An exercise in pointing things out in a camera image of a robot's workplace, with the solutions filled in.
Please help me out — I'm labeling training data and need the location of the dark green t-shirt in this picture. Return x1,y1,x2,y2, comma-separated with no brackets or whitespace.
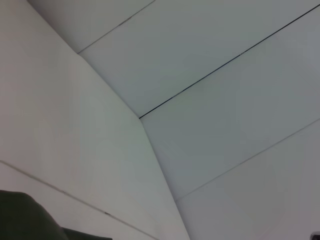
0,189,113,240

